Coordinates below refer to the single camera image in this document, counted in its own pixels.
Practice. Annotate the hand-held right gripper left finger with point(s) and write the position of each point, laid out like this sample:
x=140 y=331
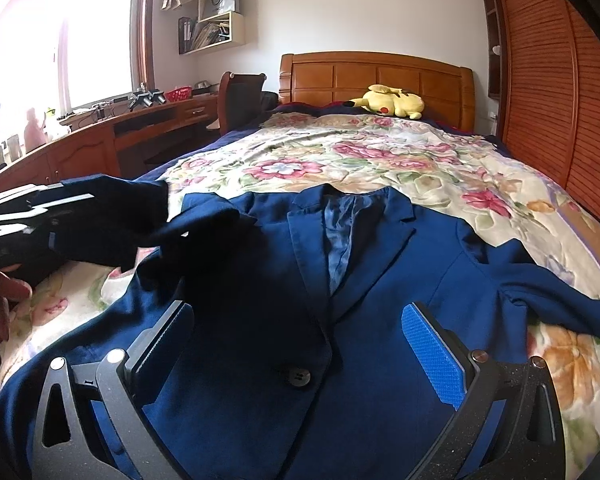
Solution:
x=164 y=342

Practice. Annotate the wooden chair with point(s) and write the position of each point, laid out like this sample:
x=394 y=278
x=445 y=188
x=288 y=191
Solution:
x=245 y=100

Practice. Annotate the blue suit jacket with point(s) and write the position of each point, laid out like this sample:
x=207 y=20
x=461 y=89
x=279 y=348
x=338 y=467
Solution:
x=370 y=270

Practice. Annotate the wooden louvered wardrobe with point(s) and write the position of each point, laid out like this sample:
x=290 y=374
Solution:
x=540 y=85

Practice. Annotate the metal bowl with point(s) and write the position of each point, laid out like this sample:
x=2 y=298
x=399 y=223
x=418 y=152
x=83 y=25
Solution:
x=203 y=84

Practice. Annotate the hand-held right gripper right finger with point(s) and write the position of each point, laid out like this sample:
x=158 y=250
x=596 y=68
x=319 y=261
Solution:
x=432 y=355

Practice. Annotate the white paper bag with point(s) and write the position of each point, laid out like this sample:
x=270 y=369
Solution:
x=219 y=1

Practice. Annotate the white wall shelf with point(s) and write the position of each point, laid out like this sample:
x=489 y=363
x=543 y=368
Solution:
x=235 y=30

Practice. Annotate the pink figure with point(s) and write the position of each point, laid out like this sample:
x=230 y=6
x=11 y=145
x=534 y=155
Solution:
x=34 y=127

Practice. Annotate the floral blanket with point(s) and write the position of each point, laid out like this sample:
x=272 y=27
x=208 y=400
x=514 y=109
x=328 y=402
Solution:
x=380 y=160

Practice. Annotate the wooden framed window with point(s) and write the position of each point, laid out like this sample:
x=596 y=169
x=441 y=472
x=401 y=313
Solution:
x=95 y=35

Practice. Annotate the black device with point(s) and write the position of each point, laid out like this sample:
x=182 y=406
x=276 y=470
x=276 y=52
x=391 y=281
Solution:
x=145 y=99

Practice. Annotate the wooden bed headboard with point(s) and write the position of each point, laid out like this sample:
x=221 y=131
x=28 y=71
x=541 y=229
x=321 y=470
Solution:
x=330 y=80

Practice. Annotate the person's left hand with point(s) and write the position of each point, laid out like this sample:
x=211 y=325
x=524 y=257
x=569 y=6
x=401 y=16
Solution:
x=11 y=287

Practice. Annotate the yellow plush toy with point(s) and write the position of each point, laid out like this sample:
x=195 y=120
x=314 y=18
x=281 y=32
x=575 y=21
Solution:
x=395 y=102

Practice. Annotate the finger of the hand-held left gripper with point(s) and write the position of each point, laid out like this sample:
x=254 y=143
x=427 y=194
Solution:
x=25 y=245
x=62 y=195

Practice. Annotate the black binder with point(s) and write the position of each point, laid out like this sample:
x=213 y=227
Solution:
x=185 y=35

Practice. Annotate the red plastic basket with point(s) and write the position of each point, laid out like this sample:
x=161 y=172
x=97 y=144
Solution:
x=179 y=94

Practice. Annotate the wooden desk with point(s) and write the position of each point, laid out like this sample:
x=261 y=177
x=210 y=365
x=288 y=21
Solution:
x=80 y=150

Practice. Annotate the wooden corner shelf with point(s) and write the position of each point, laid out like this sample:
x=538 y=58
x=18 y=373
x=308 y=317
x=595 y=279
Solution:
x=492 y=20

